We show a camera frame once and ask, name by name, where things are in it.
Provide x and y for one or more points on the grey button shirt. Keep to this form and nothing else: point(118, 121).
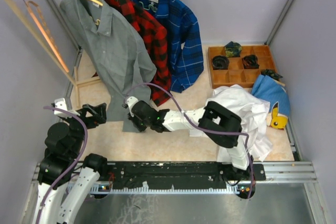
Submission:
point(116, 50)

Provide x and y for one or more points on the light blue pikachu cloth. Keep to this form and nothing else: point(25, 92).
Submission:
point(268, 89)

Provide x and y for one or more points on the orange hanger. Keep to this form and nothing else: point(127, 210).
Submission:
point(38, 18)

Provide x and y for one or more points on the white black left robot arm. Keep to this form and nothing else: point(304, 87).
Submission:
point(65, 144)

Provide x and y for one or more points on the red black plaid shirt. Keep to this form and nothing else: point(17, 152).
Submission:
point(153, 35)

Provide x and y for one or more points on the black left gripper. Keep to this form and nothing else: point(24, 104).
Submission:
point(98, 115)

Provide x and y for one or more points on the wooden compartment tray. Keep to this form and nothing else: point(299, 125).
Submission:
point(236, 73)

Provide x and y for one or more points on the white shirt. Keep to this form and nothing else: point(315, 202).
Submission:
point(253, 113)

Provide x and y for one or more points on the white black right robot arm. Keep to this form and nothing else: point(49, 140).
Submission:
point(220, 124)

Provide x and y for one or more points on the rolled black orange tie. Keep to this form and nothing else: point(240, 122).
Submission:
point(250, 62)

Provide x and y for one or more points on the rolled green blue tie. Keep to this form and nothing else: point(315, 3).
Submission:
point(233, 49)

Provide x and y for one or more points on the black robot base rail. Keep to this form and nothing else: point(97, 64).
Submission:
point(177, 175)

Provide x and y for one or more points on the rolled dark tie by cloth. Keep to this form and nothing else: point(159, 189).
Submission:
point(271, 73)

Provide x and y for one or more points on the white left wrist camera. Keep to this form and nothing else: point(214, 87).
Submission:
point(65, 105)

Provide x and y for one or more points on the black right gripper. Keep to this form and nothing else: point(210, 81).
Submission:
point(133, 119)

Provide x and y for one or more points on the blue plaid shirt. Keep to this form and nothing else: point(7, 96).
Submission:
point(184, 41)

